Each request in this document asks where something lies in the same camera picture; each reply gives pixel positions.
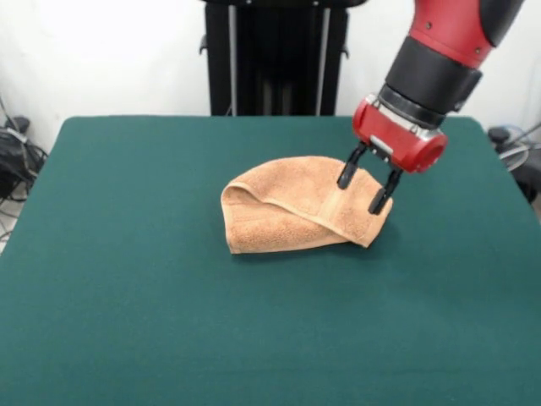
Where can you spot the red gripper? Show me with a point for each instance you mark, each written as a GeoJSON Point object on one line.
{"type": "Point", "coordinates": [401, 144]}

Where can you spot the tan terry towel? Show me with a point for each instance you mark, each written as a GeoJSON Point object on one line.
{"type": "Point", "coordinates": [270, 228]}

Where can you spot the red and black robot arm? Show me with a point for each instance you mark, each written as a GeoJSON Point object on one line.
{"type": "Point", "coordinates": [444, 34]}

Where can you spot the dark green table cloth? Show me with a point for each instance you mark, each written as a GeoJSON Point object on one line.
{"type": "Point", "coordinates": [127, 296]}

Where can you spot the black round pedestal foot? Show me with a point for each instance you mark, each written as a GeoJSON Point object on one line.
{"type": "Point", "coordinates": [22, 123]}
{"type": "Point", "coordinates": [498, 134]}

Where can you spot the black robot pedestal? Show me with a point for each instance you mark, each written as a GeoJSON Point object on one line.
{"type": "Point", "coordinates": [287, 63]}

